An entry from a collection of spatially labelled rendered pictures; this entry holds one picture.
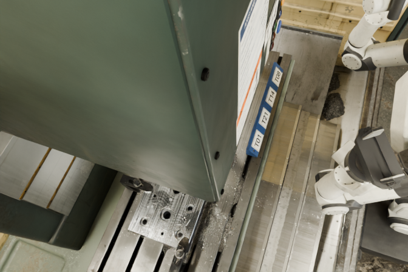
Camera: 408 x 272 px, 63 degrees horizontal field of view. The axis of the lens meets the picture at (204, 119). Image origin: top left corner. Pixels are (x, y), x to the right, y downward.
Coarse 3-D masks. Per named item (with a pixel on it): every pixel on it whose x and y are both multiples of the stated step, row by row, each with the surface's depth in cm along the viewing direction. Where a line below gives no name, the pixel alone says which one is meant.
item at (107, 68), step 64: (0, 0) 23; (64, 0) 20; (128, 0) 18; (192, 0) 20; (0, 64) 34; (64, 64) 29; (128, 64) 25; (192, 64) 23; (0, 128) 68; (64, 128) 49; (128, 128) 38; (192, 128) 32; (192, 192) 58
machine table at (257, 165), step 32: (288, 64) 157; (256, 96) 151; (256, 160) 137; (128, 192) 136; (224, 192) 132; (256, 192) 134; (128, 224) 130; (224, 224) 127; (96, 256) 125; (128, 256) 124; (160, 256) 126; (192, 256) 122; (224, 256) 122
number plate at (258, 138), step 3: (255, 132) 137; (258, 132) 138; (255, 135) 136; (258, 135) 137; (261, 135) 139; (255, 138) 136; (258, 138) 137; (261, 138) 139; (255, 141) 136; (258, 141) 137; (261, 141) 138; (252, 144) 134; (255, 144) 136; (258, 144) 137; (255, 147) 135; (258, 147) 137; (258, 150) 137
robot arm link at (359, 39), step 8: (360, 24) 116; (352, 32) 122; (360, 32) 118; (368, 32) 116; (352, 40) 123; (360, 40) 120; (368, 40) 120; (344, 48) 129; (352, 48) 125; (360, 48) 125; (360, 56) 124
